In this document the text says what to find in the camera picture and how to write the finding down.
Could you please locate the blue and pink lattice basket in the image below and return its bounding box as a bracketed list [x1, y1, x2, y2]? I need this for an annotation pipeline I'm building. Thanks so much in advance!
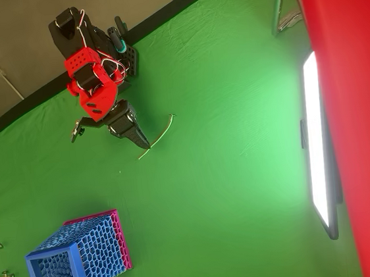
[20, 207, 135, 277]

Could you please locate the green cloth with black rim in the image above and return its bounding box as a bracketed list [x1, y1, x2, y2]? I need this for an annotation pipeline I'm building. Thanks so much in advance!
[0, 0, 364, 277]

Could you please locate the flat LED light panel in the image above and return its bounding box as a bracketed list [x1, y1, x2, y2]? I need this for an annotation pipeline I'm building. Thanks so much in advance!
[291, 49, 348, 243]

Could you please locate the large red blurred object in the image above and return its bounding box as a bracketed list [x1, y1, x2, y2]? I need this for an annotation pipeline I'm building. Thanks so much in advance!
[296, 0, 370, 277]

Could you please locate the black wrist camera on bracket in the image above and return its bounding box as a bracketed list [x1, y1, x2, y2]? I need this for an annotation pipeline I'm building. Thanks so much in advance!
[68, 114, 108, 144]

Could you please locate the black clamp with teal ring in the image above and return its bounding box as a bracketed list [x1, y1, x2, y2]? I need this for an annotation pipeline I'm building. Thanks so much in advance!
[105, 14, 130, 57]

